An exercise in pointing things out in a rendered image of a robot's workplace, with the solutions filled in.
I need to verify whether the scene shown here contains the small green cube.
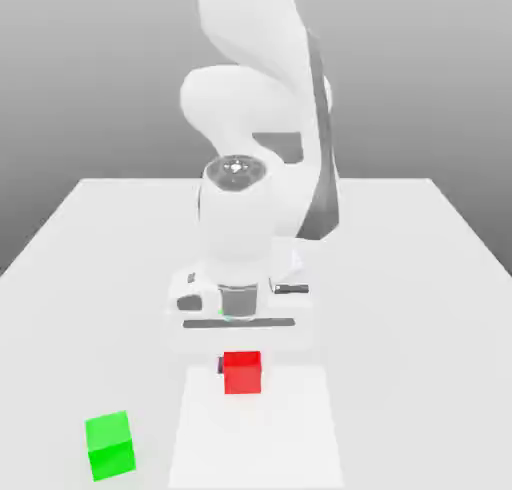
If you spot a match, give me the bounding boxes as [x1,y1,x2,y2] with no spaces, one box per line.
[84,409,138,483]

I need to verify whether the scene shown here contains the small red cube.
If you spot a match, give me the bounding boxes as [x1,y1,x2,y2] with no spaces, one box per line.
[222,350,263,396]

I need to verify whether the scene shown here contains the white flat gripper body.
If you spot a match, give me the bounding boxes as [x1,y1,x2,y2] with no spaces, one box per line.
[170,308,314,355]

